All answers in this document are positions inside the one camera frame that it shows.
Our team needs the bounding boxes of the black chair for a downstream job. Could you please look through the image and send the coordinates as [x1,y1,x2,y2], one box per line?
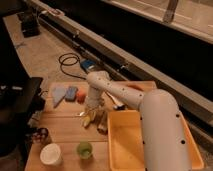
[0,77,45,157]

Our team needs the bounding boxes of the light blue cloth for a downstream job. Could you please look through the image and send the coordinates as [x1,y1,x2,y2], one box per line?
[52,87,67,108]

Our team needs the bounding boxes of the blue box device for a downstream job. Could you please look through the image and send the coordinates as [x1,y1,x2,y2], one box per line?
[80,59,103,74]

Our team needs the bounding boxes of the blue sponge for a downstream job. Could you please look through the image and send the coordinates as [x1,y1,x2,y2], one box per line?
[65,86,78,102]

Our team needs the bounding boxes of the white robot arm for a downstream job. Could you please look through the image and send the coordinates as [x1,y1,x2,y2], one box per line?
[86,71,192,171]

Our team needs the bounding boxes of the white cup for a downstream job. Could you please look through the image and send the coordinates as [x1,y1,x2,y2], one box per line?
[40,143,62,166]

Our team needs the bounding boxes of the yellow plastic bin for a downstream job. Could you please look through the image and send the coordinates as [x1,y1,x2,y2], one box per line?
[108,110,204,171]

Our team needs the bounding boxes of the black box on floor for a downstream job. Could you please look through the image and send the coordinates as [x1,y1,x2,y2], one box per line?
[21,14,40,38]

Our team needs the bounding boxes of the orange bowl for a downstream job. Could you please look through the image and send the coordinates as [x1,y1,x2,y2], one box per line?
[127,84,143,91]

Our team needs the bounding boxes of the green cup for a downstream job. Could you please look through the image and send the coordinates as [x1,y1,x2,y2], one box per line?
[77,142,93,159]

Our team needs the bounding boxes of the brown wooden block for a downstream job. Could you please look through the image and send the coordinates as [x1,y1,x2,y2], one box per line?
[97,112,108,134]

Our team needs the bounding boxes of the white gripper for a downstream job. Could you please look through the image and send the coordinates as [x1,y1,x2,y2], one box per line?
[85,88,104,121]

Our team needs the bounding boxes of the black cable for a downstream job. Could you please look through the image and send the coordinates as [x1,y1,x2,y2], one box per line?
[58,52,92,83]

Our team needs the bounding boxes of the long metal rail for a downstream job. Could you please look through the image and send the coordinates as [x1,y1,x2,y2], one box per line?
[26,0,213,129]

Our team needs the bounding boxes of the orange round fruit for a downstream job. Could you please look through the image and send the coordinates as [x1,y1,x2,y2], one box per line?
[76,91,86,103]

